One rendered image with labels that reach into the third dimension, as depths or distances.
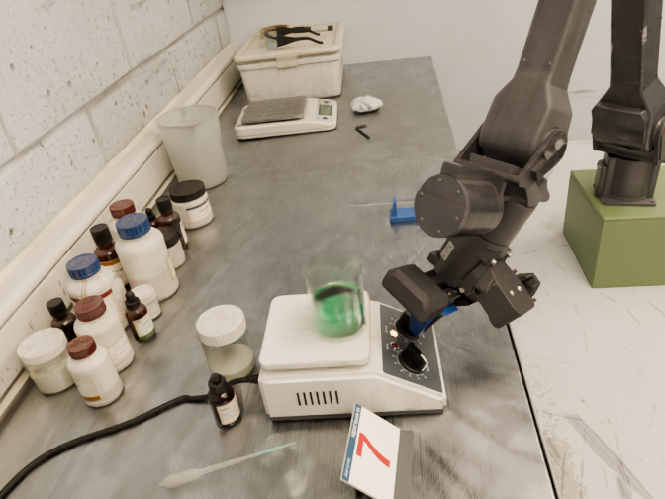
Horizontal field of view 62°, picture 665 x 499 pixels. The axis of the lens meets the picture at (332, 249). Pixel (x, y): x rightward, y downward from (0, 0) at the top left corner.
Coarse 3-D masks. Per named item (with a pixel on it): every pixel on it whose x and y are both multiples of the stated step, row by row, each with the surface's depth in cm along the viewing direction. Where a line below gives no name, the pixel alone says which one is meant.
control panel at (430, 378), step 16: (384, 320) 66; (384, 336) 63; (400, 336) 64; (432, 336) 67; (384, 352) 61; (432, 352) 64; (384, 368) 59; (400, 368) 60; (432, 368) 62; (432, 384) 60
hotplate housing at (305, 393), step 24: (264, 384) 59; (288, 384) 59; (312, 384) 59; (336, 384) 58; (360, 384) 58; (384, 384) 58; (408, 384) 59; (288, 408) 61; (312, 408) 61; (336, 408) 60; (384, 408) 60; (408, 408) 60; (432, 408) 60
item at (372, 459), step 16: (368, 416) 58; (368, 432) 57; (384, 432) 58; (368, 448) 55; (384, 448) 56; (352, 464) 53; (368, 464) 54; (384, 464) 55; (352, 480) 51; (368, 480) 52; (384, 480) 54; (384, 496) 52
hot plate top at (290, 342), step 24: (288, 312) 65; (264, 336) 62; (288, 336) 61; (312, 336) 61; (360, 336) 60; (264, 360) 59; (288, 360) 58; (312, 360) 58; (336, 360) 57; (360, 360) 57
